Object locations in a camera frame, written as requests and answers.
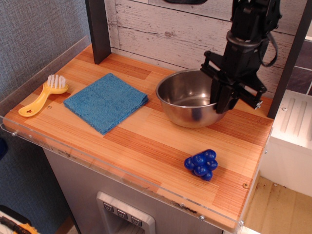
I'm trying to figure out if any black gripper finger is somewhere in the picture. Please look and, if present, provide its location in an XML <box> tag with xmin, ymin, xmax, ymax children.
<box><xmin>216</xmin><ymin>85</ymin><xmax>239</xmax><ymax>114</ymax></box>
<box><xmin>210</xmin><ymin>76</ymin><xmax>224</xmax><ymax>104</ymax></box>

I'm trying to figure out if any black cable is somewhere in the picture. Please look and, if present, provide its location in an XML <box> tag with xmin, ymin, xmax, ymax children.
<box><xmin>258</xmin><ymin>31</ymin><xmax>278</xmax><ymax>68</ymax></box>

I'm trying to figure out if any white toy sink counter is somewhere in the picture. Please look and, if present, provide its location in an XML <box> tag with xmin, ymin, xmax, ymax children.
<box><xmin>260</xmin><ymin>90</ymin><xmax>312</xmax><ymax>196</ymax></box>

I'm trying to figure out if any yellow black object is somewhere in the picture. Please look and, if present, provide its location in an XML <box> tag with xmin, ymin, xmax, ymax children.
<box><xmin>0</xmin><ymin>216</ymin><xmax>38</xmax><ymax>234</ymax></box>

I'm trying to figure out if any blue plastic grape bunch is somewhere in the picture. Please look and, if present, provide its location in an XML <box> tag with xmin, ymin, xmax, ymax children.
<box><xmin>184</xmin><ymin>149</ymin><xmax>218</xmax><ymax>181</ymax></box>

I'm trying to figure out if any dark post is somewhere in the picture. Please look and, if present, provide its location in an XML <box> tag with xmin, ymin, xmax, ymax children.
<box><xmin>267</xmin><ymin>0</ymin><xmax>312</xmax><ymax>119</ymax></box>
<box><xmin>85</xmin><ymin>0</ymin><xmax>111</xmax><ymax>64</ymax></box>

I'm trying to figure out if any dark right post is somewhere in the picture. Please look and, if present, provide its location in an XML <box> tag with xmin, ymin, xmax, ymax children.
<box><xmin>267</xmin><ymin>0</ymin><xmax>312</xmax><ymax>119</ymax></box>

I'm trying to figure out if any clear acrylic edge guard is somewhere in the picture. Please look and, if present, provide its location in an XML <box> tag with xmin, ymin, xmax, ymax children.
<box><xmin>3</xmin><ymin>108</ymin><xmax>273</xmax><ymax>232</ymax></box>

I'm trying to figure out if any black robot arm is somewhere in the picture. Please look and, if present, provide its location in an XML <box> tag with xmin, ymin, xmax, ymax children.
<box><xmin>201</xmin><ymin>0</ymin><xmax>282</xmax><ymax>114</ymax></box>

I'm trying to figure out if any dark left post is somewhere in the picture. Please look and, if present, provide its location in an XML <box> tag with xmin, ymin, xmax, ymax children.
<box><xmin>85</xmin><ymin>0</ymin><xmax>111</xmax><ymax>64</ymax></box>

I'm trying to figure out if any silver dispenser panel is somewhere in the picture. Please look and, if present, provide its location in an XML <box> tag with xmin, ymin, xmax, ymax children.
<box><xmin>97</xmin><ymin>191</ymin><xmax>156</xmax><ymax>234</ymax></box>

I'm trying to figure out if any blue folded cloth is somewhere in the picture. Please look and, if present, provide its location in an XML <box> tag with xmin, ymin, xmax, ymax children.
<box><xmin>64</xmin><ymin>73</ymin><xmax>148</xmax><ymax>135</ymax></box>

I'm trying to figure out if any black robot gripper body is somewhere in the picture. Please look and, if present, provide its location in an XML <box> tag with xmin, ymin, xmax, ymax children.
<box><xmin>200</xmin><ymin>38</ymin><xmax>267</xmax><ymax>109</ymax></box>

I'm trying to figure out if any grey toy fridge cabinet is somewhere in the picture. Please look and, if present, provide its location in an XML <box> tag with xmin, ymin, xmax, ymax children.
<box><xmin>44</xmin><ymin>150</ymin><xmax>223</xmax><ymax>234</ymax></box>

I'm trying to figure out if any steel bowl pan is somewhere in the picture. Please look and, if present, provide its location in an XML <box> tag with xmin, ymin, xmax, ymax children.
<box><xmin>156</xmin><ymin>69</ymin><xmax>225</xmax><ymax>128</ymax></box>

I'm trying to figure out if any yellow scrub brush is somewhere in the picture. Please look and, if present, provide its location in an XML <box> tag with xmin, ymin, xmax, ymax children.
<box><xmin>18</xmin><ymin>74</ymin><xmax>69</xmax><ymax>117</ymax></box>

